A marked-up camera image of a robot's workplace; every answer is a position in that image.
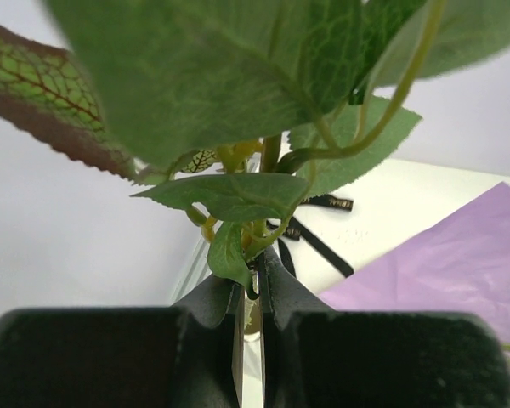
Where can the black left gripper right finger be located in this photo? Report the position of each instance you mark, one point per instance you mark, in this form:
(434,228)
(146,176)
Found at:
(314,356)

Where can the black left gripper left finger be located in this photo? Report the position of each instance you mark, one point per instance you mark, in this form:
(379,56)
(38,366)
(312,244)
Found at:
(186,355)

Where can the black ribbon gold lettering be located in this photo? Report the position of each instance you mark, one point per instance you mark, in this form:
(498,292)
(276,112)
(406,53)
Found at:
(296,231)

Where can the purple tissue paper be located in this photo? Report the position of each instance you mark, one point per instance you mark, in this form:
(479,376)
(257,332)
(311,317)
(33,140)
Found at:
(460,264)

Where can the peach artificial flower stem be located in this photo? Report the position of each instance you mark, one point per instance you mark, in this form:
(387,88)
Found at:
(236,112)

